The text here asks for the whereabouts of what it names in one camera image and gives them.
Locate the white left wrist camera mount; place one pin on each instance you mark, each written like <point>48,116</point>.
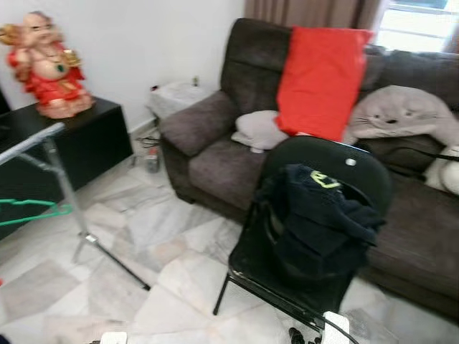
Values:
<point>113,338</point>

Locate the black folding chair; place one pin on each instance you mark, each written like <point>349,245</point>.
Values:
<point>323,154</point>

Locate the white covered side table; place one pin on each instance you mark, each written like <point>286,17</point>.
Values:
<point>179,97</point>

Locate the brown curtain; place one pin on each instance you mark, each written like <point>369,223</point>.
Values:
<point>308,11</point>

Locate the grey seal plush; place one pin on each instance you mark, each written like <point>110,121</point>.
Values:
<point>401,107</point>

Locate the dark grey fabric sofa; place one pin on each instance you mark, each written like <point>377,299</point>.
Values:
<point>215,165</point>

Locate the silver metal clothes rack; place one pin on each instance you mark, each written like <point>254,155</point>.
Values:
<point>29,141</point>

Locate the bright window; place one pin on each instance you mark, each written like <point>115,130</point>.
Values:
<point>419,29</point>

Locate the white plush toy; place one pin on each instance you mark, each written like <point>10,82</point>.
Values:
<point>448,175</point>

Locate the small light grey pillow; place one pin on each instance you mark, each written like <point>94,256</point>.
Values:
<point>258,129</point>

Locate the red cloth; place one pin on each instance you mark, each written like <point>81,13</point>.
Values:
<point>323,86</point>

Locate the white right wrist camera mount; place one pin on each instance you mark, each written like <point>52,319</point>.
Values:
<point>335,328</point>

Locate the green plastic hanger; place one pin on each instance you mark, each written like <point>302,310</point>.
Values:
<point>68,210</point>

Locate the small grey floor canister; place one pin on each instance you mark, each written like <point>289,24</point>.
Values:
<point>152,160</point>

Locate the black side cabinet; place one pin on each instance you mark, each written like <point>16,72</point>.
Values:
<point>93,150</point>

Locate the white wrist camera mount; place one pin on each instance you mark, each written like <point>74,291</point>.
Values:
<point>335,328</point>
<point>113,338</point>

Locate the red gold Buddha statue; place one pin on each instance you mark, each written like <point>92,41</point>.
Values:
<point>50,79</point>

